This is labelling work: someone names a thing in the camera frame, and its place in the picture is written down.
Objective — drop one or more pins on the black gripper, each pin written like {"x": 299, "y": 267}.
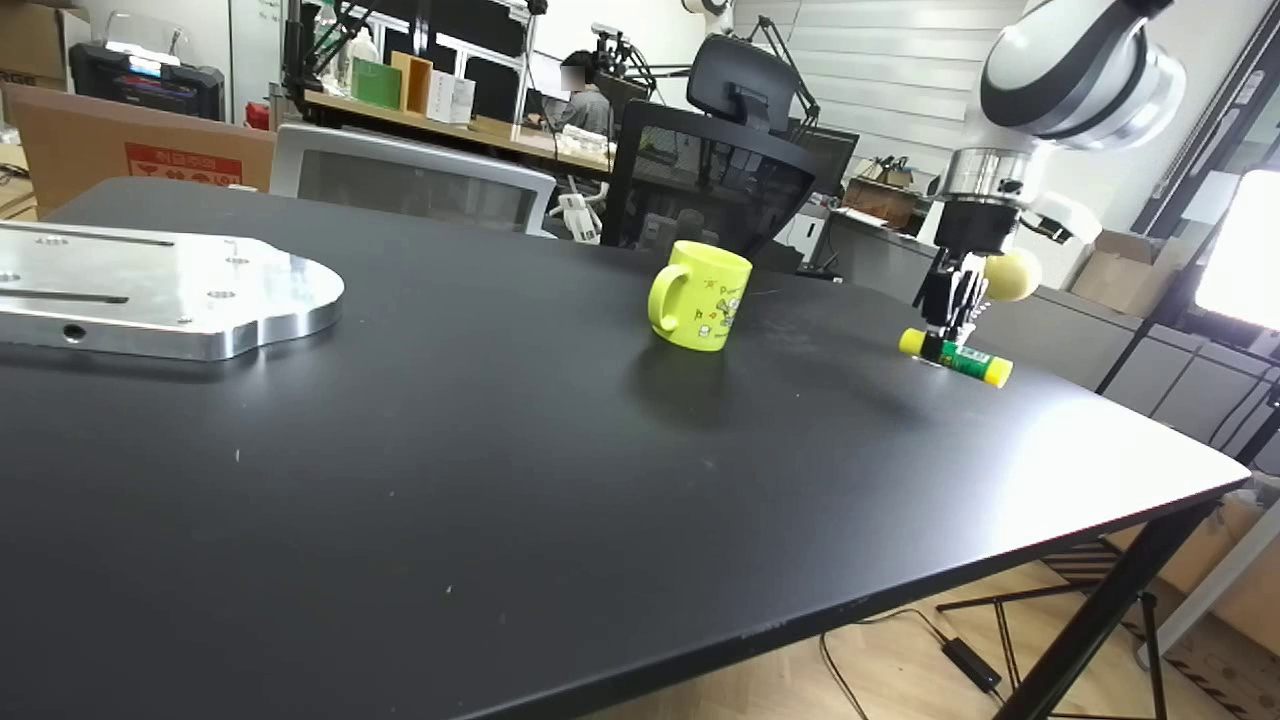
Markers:
{"x": 968, "y": 228}

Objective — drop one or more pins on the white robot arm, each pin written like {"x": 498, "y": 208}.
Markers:
{"x": 1064, "y": 72}

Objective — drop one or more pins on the light yellow mug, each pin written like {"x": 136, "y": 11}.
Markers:
{"x": 698, "y": 293}

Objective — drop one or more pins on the black mesh office chair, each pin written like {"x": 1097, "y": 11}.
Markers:
{"x": 727, "y": 171}

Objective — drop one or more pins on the black table leg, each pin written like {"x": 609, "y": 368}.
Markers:
{"x": 1085, "y": 633}

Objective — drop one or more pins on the wooden background desk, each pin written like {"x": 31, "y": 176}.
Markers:
{"x": 474, "y": 136}

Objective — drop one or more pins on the seated person in background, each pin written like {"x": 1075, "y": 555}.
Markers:
{"x": 587, "y": 100}

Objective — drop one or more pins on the cardboard box with red label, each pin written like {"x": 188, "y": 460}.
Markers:
{"x": 81, "y": 142}

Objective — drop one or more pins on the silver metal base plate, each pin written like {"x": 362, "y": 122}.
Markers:
{"x": 156, "y": 293}

